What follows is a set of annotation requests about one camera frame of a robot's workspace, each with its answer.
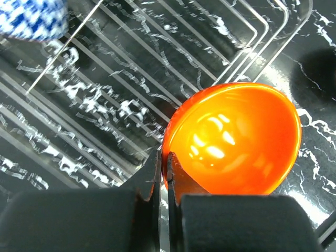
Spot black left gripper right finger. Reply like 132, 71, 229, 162
166, 153, 322, 251

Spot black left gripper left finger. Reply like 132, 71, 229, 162
1, 150, 161, 251

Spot orange glossy bowl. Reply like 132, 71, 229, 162
162, 82, 302, 195

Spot chrome wire dish rack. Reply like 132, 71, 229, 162
1, 1, 313, 195

